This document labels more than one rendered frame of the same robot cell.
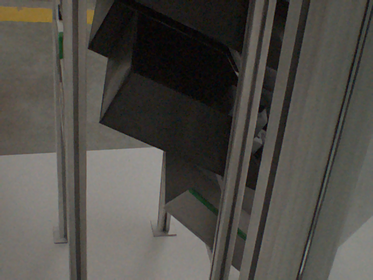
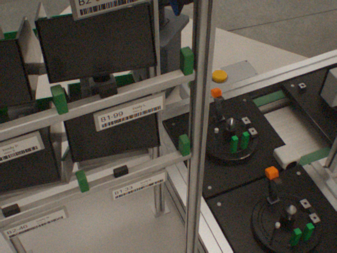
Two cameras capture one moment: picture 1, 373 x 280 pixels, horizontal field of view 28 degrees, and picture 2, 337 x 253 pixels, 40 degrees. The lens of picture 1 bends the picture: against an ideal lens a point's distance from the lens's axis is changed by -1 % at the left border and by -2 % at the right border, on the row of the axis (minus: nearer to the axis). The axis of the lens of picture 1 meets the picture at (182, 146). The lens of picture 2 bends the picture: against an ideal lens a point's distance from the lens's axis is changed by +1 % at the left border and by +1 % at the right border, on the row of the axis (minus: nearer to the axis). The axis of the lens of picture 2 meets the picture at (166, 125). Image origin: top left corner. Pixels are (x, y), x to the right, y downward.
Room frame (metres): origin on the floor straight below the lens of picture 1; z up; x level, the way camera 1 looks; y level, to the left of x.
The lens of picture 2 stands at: (0.67, 0.50, 1.85)
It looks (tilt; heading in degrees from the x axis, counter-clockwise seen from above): 50 degrees down; 262
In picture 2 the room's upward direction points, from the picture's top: 1 degrees counter-clockwise
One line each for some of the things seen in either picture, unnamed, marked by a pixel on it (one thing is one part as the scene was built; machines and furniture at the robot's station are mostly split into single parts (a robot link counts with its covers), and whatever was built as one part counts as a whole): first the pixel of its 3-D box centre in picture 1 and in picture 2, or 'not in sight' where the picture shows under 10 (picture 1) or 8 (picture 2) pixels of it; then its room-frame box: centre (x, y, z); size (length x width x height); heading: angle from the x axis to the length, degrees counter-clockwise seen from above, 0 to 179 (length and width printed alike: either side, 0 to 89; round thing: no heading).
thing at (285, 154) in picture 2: not in sight; (230, 129); (0.43, -0.15, 1.01); 0.24 x 0.24 x 0.13; 14
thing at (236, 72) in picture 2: not in sight; (218, 85); (0.40, -0.38, 0.93); 0.21 x 0.07 x 0.06; 14
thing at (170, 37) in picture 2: not in sight; (155, 51); (0.56, -0.51, 0.96); 0.15 x 0.15 x 0.20; 51
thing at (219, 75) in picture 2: not in sight; (219, 77); (0.40, -0.38, 0.96); 0.04 x 0.04 x 0.02
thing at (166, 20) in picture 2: not in sight; (152, 14); (0.56, -0.51, 1.09); 0.07 x 0.07 x 0.06; 51
